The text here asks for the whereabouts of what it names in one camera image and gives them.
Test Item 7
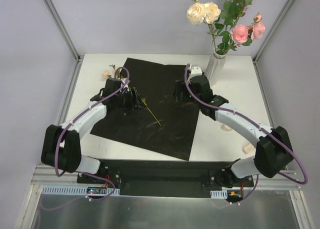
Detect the black wrapping paper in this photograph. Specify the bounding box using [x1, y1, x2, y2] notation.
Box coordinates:
[90, 58, 199, 161]

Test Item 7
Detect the pink white flower bouquet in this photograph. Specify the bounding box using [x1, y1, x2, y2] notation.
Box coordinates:
[101, 64, 161, 126]

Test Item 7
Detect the pink rose stem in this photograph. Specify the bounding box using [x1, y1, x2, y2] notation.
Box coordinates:
[216, 0, 266, 55]
[215, 13, 266, 55]

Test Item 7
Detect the cream rose stem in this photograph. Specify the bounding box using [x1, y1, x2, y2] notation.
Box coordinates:
[186, 0, 226, 55]

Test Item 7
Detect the cream printed ribbon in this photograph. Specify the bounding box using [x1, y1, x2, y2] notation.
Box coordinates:
[220, 124, 255, 155]

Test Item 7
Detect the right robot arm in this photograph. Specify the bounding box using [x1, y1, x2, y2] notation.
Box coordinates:
[173, 75, 293, 188]

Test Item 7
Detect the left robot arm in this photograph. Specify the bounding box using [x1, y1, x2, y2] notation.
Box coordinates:
[41, 78, 144, 184]

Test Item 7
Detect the white ribbed vase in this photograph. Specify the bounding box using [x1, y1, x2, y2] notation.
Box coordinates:
[204, 51, 226, 86]

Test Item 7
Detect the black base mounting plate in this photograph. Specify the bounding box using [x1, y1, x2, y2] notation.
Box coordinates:
[76, 158, 286, 197]

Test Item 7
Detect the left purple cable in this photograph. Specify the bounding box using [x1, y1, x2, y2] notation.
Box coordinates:
[39, 66, 131, 211]

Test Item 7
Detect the purple cable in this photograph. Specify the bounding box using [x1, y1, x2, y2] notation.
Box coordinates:
[39, 66, 131, 211]
[184, 63, 309, 210]

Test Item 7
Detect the left aluminium frame post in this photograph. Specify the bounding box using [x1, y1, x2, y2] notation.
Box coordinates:
[43, 0, 81, 62]

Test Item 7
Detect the aluminium frame post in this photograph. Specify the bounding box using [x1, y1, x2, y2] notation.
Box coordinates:
[252, 0, 296, 65]
[43, 0, 81, 62]

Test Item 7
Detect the right white cable duct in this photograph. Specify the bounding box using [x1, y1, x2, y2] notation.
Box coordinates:
[210, 189, 243, 200]

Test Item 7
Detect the white cable duct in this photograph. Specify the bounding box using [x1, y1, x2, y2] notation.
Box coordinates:
[210, 189, 243, 200]
[42, 185, 120, 197]

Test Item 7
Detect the front aluminium rail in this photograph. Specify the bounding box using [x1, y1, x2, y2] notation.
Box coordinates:
[31, 164, 303, 191]

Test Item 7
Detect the left white cable duct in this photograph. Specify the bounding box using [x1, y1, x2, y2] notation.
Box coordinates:
[42, 185, 120, 197]

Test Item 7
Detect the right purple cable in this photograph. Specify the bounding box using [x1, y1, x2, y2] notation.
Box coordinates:
[184, 63, 309, 210]

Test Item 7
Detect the right aluminium frame post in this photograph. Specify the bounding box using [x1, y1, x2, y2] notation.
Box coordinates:
[252, 0, 296, 65]

